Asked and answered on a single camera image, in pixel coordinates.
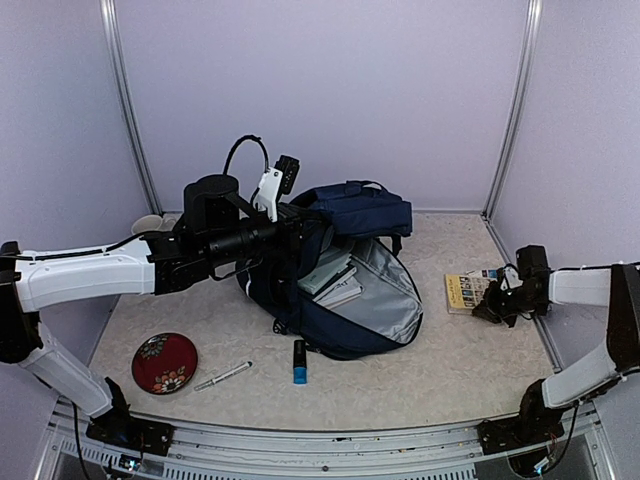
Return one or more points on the colourful comic booklet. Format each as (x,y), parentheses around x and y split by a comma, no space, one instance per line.
(483,274)

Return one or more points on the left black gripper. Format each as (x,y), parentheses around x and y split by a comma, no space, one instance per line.
(290,227)

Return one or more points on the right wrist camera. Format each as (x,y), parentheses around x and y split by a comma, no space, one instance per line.
(508,277)

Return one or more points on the right aluminium frame post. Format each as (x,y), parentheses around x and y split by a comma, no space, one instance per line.
(518,99)

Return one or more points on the front aluminium rail base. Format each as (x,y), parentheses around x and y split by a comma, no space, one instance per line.
(207,451)

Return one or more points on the left aluminium frame post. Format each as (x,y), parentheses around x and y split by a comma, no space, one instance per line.
(108,12)

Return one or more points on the yellow picture grid booklet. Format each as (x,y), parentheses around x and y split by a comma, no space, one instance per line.
(464,292)

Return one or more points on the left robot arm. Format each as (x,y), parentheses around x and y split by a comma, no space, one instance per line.
(218,227)

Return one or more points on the white patterned ceramic cup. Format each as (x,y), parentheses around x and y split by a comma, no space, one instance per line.
(153,223)

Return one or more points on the black and blue stamp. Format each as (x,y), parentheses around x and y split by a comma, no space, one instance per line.
(299,363)

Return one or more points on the grey white book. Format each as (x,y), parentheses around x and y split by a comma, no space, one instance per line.
(330,263)

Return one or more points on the navy blue student backpack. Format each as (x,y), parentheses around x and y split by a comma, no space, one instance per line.
(369,222)

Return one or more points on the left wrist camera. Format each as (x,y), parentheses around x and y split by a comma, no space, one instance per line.
(274,183)

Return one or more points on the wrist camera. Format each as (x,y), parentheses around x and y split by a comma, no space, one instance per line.
(274,183)
(508,277)

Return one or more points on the aluminium frame post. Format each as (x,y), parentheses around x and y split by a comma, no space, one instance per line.
(518,99)
(108,12)

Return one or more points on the red floral plate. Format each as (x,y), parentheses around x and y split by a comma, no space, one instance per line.
(164,363)

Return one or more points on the clear plastic syringe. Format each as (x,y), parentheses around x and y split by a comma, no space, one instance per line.
(223,376)

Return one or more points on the pink paperback book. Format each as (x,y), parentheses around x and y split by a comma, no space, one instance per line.
(342,293)

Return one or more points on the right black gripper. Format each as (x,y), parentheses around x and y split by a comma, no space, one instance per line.
(488,308)

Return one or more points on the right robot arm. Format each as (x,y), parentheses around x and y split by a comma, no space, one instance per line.
(531,288)

